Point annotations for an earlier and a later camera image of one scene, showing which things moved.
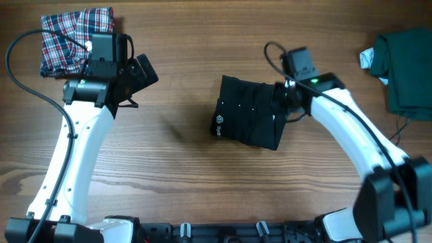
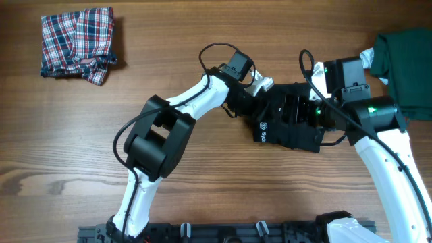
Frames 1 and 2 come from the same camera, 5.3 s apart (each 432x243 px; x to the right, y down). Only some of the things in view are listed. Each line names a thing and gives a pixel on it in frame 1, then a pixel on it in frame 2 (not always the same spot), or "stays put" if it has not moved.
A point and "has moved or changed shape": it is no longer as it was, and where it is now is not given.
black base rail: x=295 y=232 stays put
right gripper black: x=275 y=100 -> x=300 y=102
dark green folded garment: x=403 y=59 stays put
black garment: x=244 y=113 has moved or changed shape
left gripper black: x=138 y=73 -> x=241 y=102
